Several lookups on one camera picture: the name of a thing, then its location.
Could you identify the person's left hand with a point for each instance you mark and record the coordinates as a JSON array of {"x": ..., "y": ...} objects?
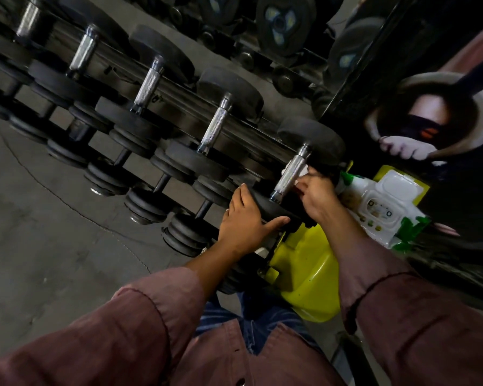
[{"x": 243, "y": 229}]

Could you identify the person's right hand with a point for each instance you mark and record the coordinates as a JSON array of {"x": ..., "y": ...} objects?
[{"x": 322, "y": 198}]

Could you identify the white cleaning cloth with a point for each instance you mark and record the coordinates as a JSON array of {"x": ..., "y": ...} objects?
[{"x": 302, "y": 172}]

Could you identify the white green wet wipes packet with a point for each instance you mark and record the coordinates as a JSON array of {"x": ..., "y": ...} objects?
[{"x": 378, "y": 205}]

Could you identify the row of ribbed plate dumbbells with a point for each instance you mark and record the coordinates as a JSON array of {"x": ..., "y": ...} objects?
[{"x": 185, "y": 237}]

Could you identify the person's left forearm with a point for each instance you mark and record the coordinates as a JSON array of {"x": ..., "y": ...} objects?
[{"x": 124, "y": 329}]

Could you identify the person's right forearm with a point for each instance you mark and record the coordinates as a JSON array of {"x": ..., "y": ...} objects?
[{"x": 418, "y": 317}]

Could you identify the person's blue jeans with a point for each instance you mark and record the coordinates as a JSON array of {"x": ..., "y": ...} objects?
[{"x": 261, "y": 321}]

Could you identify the black curved metal bar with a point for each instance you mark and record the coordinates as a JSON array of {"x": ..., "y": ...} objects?
[{"x": 356, "y": 361}]

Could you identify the gymnast wall poster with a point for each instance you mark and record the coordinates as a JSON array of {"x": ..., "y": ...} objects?
[{"x": 446, "y": 116}]

